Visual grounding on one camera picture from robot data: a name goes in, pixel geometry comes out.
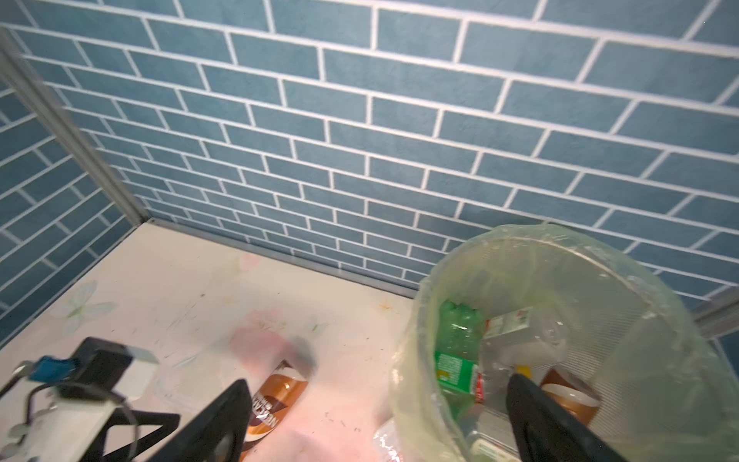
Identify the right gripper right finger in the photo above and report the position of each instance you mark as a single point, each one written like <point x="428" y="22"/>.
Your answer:
<point x="545" y="431"/>

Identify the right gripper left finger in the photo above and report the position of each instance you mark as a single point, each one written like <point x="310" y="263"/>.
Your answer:
<point x="217" y="433"/>

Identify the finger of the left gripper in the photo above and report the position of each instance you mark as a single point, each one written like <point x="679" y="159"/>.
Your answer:
<point x="149" y="428"/>

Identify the brown coffee bottle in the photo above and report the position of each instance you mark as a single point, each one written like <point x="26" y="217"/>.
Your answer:
<point x="272" y="403"/>
<point x="572" y="393"/>

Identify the clear square white-label bottle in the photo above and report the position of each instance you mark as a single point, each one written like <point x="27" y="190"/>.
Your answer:
<point x="526" y="337"/>

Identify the green Sprite bottle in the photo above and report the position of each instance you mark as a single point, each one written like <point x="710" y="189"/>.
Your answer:
<point x="459" y="336"/>

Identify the green plastic bin liner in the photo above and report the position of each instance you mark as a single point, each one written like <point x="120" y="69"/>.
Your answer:
<point x="666" y="395"/>

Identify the pink label red cap bottle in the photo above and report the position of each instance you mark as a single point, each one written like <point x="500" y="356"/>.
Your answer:
<point x="387" y="443"/>

